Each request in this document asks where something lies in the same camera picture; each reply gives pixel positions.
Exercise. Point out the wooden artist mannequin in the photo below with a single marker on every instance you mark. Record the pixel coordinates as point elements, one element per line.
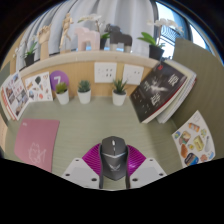
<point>66,28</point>

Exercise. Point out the dark grey computer mouse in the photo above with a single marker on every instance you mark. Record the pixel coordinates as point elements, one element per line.
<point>114,160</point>

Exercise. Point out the light green succulent white pot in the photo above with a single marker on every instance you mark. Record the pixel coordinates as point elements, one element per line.
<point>62,97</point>

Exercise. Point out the pink mouse pad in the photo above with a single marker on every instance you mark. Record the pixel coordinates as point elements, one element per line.
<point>36,141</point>

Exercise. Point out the white books stack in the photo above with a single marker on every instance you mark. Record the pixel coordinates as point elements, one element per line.
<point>181,96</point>

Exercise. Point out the purple round number sticker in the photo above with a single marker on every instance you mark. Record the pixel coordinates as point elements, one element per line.
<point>59,77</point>

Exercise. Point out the pink horse figure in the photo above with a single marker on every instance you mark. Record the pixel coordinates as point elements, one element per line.
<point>87,37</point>

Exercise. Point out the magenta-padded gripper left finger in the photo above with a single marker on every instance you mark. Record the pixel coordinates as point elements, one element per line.
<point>80,171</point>

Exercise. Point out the tan kraft book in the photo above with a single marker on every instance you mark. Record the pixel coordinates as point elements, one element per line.
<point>2,133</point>

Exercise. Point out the food sticker sheet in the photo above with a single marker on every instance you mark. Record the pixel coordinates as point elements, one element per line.
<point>193,141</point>

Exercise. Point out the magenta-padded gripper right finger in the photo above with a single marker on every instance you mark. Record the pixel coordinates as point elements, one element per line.
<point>148,171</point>

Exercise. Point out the white orchid black pot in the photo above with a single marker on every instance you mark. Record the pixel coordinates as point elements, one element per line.
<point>103,41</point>
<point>156,51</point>
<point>30,59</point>

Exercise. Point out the cream books stack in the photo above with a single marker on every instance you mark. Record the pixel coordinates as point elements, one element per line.
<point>4,106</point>

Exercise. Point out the dark green succulent white pot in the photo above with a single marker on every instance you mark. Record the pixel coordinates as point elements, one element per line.
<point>84,96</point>

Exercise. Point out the black cover book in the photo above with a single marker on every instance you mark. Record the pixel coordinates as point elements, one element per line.
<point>156,91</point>

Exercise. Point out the red and white magazine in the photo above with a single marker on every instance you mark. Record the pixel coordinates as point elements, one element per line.
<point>16,95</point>

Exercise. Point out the grey curtain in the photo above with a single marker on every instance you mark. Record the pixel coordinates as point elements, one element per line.
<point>130,15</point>

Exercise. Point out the cream desk ledge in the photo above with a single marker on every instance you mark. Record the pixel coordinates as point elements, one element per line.
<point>100,55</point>

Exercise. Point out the white cartoon sticker sheet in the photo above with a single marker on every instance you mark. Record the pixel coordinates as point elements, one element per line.
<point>38,87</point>

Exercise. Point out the spiky succulent white pot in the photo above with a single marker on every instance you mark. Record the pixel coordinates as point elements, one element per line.
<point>119,98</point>

